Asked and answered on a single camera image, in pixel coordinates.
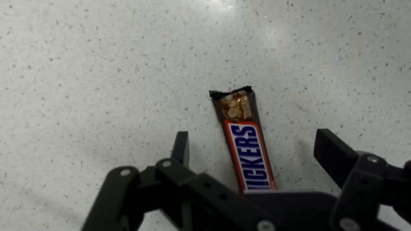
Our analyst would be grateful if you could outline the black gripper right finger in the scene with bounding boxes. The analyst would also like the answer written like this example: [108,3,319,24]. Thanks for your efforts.
[314,127,411,231]

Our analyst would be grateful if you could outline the brown Snickers candy bar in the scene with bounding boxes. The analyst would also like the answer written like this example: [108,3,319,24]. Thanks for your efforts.
[209,84,279,195]

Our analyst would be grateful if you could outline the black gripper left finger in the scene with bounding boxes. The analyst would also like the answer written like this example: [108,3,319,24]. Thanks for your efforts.
[81,129,275,231]

